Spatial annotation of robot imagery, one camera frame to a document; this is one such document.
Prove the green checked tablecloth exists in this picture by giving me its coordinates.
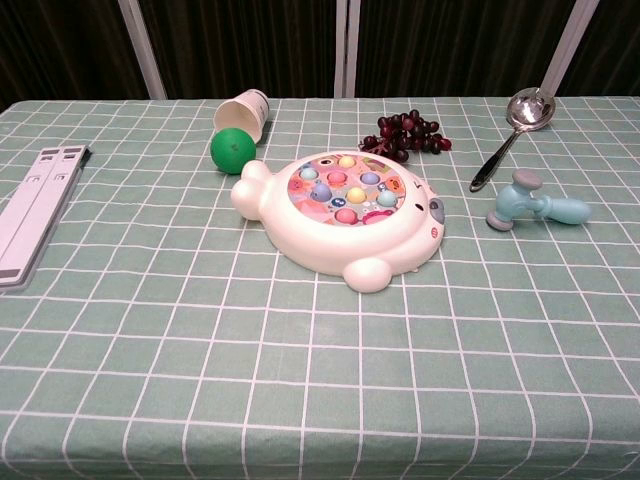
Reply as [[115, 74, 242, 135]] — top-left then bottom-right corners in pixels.
[[0, 94, 640, 480]]

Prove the white frame post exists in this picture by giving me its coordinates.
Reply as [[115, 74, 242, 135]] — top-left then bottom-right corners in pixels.
[[541, 0, 601, 96], [333, 0, 362, 99], [118, 0, 168, 100]]

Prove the white whack-a-mole toy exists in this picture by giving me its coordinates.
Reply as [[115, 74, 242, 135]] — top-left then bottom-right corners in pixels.
[[230, 152, 448, 294]]

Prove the white paper cup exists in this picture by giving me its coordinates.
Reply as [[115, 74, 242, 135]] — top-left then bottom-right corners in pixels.
[[213, 88, 272, 146]]

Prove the dark pleated curtain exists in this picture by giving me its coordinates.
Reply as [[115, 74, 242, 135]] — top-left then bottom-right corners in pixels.
[[0, 0, 640, 114]]

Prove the dark red grape bunch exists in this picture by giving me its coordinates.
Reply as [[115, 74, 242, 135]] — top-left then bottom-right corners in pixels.
[[358, 109, 453, 164]]

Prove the green ball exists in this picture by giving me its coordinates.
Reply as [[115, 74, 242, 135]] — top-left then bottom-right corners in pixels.
[[209, 127, 258, 175]]

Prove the light blue toy hammer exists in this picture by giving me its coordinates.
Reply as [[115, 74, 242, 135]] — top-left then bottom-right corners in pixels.
[[486, 168, 593, 233]]

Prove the white flat rail strip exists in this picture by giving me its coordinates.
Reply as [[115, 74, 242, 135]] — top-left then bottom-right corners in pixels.
[[0, 144, 93, 294]]

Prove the steel ladle black handle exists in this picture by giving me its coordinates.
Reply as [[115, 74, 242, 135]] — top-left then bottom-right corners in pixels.
[[468, 87, 557, 193]]

